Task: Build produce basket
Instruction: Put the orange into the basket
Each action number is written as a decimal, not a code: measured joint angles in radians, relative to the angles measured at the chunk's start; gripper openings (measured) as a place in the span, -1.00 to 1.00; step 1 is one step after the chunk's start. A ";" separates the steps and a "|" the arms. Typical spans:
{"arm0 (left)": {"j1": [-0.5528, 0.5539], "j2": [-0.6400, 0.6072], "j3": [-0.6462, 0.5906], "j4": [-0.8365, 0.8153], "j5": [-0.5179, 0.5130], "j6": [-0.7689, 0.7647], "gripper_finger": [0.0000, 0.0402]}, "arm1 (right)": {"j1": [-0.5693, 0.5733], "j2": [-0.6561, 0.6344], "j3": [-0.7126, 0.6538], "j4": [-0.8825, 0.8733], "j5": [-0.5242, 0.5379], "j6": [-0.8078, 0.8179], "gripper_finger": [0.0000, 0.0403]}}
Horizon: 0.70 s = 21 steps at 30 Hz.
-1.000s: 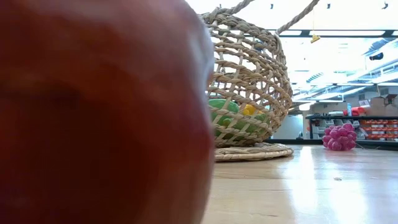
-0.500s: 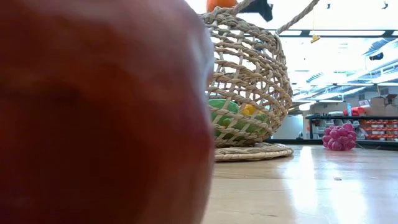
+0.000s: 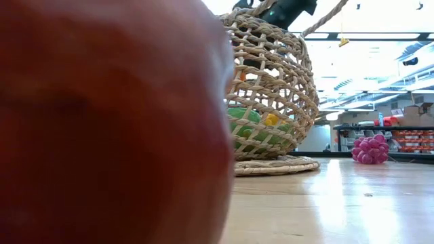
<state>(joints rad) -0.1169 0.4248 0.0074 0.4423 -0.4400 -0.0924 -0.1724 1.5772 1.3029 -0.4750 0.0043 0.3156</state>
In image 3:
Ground red and yellow apple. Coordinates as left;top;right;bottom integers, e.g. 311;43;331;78
0;0;235;244

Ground brown cardboard boxes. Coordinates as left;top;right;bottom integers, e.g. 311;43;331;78
403;102;434;127

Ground red plastic container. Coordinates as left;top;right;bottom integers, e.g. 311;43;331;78
374;116;401;127

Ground purple grape bunch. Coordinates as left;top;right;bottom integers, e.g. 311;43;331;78
351;134;390;165

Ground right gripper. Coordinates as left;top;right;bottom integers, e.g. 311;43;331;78
260;0;318;31

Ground olive green pear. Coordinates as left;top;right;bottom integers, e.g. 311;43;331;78
229;107;262;150

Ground black bin shelving rack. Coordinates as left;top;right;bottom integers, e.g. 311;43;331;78
332;124;434;154

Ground yellow bell pepper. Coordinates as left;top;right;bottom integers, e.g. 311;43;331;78
264;113;288;127

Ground woven wicker basket with handles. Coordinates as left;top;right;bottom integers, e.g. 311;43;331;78
218;0;350;178

